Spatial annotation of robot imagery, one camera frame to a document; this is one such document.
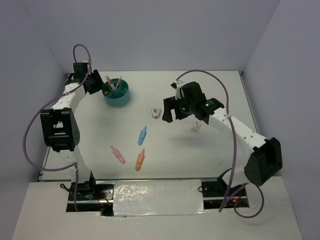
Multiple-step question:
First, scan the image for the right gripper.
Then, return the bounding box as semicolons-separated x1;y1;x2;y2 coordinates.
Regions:
162;94;195;123

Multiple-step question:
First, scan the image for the orange slim highlighter pen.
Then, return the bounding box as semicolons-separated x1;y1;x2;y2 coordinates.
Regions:
105;75;113;90

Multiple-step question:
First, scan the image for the pink grey mini stapler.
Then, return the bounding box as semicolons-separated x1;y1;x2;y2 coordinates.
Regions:
151;108;161;119

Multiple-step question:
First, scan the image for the red slim highlighter pen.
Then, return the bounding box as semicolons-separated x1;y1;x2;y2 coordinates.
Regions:
115;76;122;89

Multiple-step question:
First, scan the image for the orange stubby highlighter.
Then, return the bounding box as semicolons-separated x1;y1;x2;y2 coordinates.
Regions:
135;149;145;171

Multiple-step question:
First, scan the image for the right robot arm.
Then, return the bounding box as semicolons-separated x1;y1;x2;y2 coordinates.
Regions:
162;81;283;196

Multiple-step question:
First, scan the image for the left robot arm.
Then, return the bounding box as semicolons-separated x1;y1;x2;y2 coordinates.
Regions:
40;62;105;200

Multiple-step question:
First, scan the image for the teal round organizer container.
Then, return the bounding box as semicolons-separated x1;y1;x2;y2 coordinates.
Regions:
102;79;131;108

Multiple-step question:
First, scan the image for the blue stubby highlighter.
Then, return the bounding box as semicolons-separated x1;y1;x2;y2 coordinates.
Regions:
137;126;147;146

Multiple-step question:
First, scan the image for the pink stubby highlighter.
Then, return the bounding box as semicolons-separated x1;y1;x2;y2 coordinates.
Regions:
110;145;126;164

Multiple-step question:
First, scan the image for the silver foil sheet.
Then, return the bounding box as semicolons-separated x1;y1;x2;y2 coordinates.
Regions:
113;179;206;217

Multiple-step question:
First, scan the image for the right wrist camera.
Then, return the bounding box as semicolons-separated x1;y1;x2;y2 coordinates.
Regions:
171;80;184;100

